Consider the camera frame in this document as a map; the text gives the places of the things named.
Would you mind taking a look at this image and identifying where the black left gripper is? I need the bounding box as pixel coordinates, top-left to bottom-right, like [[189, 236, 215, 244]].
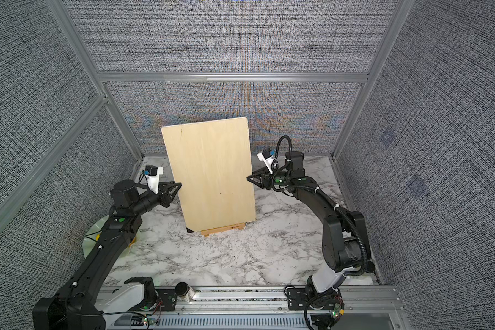
[[132, 180, 181, 217]]

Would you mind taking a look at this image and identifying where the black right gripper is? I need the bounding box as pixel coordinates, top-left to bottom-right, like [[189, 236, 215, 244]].
[[247, 166, 293, 193]]

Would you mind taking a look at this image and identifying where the light plywood board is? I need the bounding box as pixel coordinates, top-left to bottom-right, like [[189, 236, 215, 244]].
[[161, 117, 256, 232]]

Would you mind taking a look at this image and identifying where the small wooden easel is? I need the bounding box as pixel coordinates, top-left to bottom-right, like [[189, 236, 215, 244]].
[[201, 223, 246, 237]]

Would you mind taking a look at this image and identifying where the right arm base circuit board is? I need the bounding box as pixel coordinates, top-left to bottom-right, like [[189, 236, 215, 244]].
[[331, 304, 345, 320]]

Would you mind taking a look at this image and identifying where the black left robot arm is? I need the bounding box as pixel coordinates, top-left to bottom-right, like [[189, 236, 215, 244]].
[[32, 180, 182, 329]]

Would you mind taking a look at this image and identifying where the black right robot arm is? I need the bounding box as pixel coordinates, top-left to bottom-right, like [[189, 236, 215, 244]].
[[247, 148, 375, 310]]

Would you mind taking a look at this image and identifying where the light green plate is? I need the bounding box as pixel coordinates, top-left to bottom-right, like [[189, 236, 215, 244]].
[[83, 214, 139, 259]]

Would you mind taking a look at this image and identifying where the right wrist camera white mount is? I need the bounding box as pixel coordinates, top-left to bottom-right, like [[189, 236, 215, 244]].
[[257, 148, 276, 174]]

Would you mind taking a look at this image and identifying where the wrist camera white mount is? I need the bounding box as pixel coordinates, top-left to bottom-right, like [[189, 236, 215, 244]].
[[257, 148, 276, 174], [143, 165, 163, 194]]

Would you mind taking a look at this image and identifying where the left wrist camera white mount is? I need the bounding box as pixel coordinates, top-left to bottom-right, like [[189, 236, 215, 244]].
[[143, 165, 163, 194]]

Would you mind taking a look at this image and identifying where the small black-capped jar on rail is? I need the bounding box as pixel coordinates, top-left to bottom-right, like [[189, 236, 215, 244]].
[[175, 282, 195, 302]]

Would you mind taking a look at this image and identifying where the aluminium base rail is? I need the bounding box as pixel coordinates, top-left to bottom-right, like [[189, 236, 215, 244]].
[[108, 285, 411, 329]]

